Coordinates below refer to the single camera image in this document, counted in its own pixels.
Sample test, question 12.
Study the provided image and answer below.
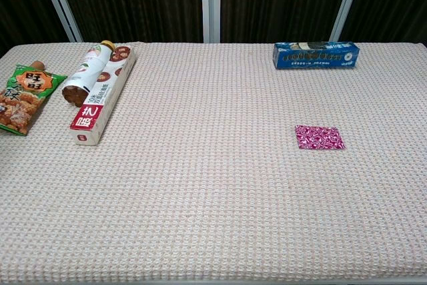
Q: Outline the green snack bag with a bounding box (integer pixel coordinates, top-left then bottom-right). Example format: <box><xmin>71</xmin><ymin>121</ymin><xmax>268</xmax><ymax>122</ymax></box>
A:
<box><xmin>0</xmin><ymin>63</ymin><xmax>68</xmax><ymax>137</ymax></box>

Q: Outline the long white red box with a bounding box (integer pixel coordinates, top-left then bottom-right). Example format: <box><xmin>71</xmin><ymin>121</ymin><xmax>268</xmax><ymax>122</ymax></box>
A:
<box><xmin>69</xmin><ymin>44</ymin><xmax>137</xmax><ymax>146</ymax></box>

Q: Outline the beige woven tablecloth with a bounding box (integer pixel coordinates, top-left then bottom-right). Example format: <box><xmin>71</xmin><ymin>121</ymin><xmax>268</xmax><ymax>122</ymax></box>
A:
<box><xmin>0</xmin><ymin>41</ymin><xmax>427</xmax><ymax>282</ymax></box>

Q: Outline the white drink bottle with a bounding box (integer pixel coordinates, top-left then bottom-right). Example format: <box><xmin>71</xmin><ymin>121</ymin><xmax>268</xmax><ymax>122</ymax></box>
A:
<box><xmin>61</xmin><ymin>40</ymin><xmax>117</xmax><ymax>108</ymax></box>

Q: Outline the blue cookie box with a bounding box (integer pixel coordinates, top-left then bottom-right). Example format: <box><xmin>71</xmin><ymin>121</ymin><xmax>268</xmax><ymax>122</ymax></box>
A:
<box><xmin>273</xmin><ymin>41</ymin><xmax>360</xmax><ymax>70</ymax></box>

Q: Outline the pink patterned sachet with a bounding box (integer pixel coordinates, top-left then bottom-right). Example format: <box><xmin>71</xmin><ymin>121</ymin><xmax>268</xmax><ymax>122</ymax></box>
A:
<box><xmin>294</xmin><ymin>124</ymin><xmax>346</xmax><ymax>151</ymax></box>

